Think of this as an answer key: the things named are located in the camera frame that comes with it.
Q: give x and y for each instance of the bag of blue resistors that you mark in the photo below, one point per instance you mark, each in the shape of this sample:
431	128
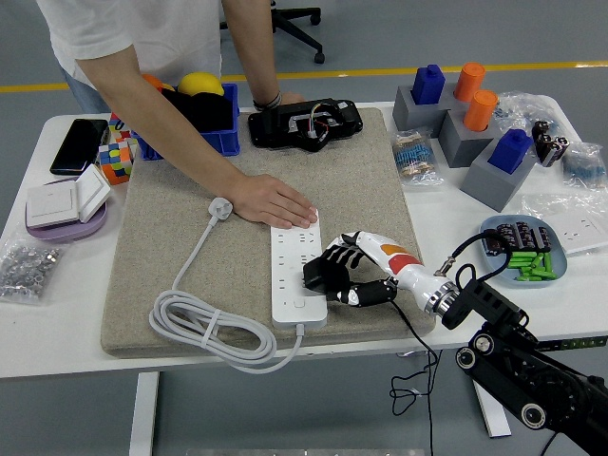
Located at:
584	166

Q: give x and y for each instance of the person's left hand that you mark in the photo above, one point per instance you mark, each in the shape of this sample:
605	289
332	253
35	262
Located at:
290	98

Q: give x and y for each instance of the orange cylinder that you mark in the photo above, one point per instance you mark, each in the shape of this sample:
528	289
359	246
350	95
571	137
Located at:
480	111
469	81

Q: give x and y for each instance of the clear bag around socket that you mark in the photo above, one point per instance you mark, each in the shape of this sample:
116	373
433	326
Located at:
546	204

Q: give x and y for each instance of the person's left forearm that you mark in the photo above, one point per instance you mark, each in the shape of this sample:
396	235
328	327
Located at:
252	52

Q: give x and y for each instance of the bundle of black capacitors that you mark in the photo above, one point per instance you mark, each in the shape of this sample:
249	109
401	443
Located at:
548	145

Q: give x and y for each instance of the clear plastic bag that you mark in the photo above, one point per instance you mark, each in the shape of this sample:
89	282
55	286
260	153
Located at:
527	107

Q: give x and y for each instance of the black smartphone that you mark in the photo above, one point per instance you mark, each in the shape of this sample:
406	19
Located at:
78	145

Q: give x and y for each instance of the purple dish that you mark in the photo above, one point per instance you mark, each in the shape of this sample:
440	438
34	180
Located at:
66	233

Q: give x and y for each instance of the grey-brown mat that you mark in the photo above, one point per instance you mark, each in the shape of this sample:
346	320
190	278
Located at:
332	180

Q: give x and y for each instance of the black office chair base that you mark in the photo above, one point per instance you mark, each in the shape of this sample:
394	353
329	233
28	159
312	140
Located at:
299	33

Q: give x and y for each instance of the black capacitor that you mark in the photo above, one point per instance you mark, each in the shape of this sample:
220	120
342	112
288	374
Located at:
491	247
507	235
543	239
525	236

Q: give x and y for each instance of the blue plastic bin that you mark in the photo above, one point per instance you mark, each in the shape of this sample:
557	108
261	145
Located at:
218	140

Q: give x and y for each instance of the large colourful puzzle cube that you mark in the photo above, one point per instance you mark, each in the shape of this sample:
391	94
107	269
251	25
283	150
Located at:
114	161

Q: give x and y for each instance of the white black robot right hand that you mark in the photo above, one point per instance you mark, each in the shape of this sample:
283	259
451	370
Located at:
404	263

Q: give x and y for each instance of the black plug adapter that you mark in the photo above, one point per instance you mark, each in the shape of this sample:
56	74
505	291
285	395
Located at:
316	275

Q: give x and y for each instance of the small colourful puzzle cube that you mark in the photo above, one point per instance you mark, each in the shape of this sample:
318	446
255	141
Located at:
116	126

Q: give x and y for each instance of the wide grey block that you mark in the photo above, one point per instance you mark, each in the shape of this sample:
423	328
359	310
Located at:
408	116

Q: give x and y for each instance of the white table leg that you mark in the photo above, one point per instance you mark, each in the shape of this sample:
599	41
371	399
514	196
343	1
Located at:
496	418
142	413

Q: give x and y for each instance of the orange fruit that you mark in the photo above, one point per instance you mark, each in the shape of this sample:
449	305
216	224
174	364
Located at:
153	81

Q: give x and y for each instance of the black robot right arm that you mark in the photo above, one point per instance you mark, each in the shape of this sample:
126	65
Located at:
494	309

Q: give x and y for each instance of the pile of green batteries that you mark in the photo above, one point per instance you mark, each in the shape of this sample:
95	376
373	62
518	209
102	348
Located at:
532	266

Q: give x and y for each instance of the light blue plate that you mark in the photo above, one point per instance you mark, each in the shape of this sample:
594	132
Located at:
560	266

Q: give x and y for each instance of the white power strip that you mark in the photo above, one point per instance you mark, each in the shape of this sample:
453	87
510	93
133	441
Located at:
290	247

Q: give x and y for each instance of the yellow lemon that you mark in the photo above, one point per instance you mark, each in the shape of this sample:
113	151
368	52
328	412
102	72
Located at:
199	83

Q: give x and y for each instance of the black table control panel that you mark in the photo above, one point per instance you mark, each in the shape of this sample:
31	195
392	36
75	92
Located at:
579	343

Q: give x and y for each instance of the white wall socket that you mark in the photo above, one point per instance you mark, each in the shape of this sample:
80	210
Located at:
582	233

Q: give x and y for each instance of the tilted white wall switch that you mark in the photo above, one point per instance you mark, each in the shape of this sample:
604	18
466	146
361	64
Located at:
92	192

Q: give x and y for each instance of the bag of striped resistors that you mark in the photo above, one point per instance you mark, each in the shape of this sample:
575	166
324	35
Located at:
415	157

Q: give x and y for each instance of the black wrist band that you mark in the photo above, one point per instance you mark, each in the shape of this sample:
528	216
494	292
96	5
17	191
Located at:
267	101

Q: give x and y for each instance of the person's right forearm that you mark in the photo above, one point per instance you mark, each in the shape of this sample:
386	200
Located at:
166	128

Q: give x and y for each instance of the bag of metal nuts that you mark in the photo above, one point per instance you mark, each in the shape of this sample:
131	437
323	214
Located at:
26	271

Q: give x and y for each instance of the flat white wall switch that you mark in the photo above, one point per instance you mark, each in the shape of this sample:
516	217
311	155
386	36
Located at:
50	204

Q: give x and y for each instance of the person's right hand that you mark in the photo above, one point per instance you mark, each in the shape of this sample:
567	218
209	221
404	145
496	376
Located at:
271	202

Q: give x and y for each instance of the blue peg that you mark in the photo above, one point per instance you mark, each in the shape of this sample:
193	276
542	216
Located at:
510	152
427	85

